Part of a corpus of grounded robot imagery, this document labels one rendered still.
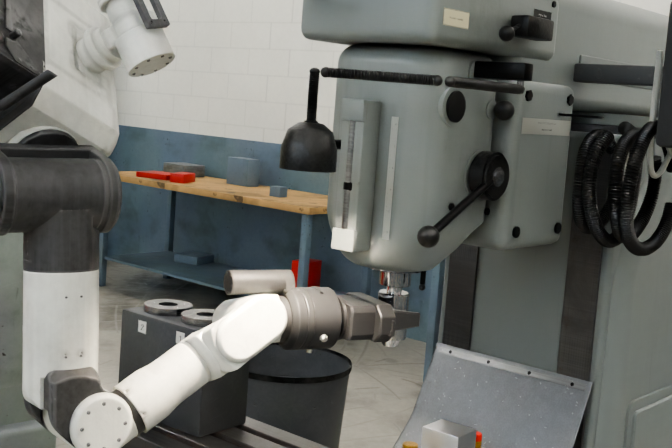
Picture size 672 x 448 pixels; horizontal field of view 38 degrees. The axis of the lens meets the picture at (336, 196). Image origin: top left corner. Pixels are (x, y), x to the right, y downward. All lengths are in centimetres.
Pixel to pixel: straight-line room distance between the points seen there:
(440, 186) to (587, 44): 43
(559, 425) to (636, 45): 68
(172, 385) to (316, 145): 36
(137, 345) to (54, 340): 64
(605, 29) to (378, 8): 51
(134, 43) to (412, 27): 36
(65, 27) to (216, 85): 661
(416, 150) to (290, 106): 605
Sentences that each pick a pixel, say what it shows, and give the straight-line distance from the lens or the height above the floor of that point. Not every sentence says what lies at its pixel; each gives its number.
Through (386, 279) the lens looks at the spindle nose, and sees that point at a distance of 146.
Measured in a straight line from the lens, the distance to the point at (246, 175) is 723.
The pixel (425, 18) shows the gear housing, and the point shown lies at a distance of 130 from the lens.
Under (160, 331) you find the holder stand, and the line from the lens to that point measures 181.
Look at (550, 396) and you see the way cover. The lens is 177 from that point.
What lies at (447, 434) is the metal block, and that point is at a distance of 144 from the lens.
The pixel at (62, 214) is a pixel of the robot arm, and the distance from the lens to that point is 122.
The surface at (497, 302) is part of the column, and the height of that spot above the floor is 121.
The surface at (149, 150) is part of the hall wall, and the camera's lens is 857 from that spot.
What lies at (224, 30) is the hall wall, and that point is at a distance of 796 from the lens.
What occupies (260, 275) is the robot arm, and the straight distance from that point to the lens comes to 138.
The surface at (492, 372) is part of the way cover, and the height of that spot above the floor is 108.
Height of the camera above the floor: 154
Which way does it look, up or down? 5 degrees down
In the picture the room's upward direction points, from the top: 4 degrees clockwise
